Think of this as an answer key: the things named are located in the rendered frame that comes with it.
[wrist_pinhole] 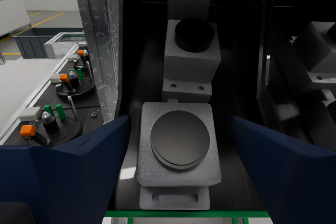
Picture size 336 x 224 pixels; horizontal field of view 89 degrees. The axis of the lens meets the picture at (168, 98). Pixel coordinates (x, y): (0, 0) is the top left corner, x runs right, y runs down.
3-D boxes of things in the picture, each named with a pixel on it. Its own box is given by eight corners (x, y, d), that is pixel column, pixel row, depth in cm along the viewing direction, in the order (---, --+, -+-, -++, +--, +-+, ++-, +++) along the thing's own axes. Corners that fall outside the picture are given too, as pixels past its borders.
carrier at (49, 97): (106, 110, 61) (100, 78, 54) (30, 116, 56) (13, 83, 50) (112, 79, 80) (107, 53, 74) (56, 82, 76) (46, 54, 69)
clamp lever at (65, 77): (74, 92, 61) (66, 78, 55) (68, 93, 61) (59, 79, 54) (75, 84, 63) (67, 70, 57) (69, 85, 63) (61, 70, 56)
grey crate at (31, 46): (85, 57, 190) (80, 36, 178) (21, 59, 179) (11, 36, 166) (91, 46, 225) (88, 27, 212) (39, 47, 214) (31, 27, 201)
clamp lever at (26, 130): (47, 145, 41) (30, 133, 35) (38, 146, 41) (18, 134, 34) (50, 131, 43) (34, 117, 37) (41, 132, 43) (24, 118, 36)
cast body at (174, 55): (205, 111, 17) (229, 62, 11) (161, 107, 17) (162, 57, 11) (202, 52, 22) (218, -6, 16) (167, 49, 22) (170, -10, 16)
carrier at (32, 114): (95, 172, 41) (83, 135, 34) (-23, 189, 37) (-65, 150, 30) (106, 111, 60) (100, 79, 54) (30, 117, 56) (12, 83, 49)
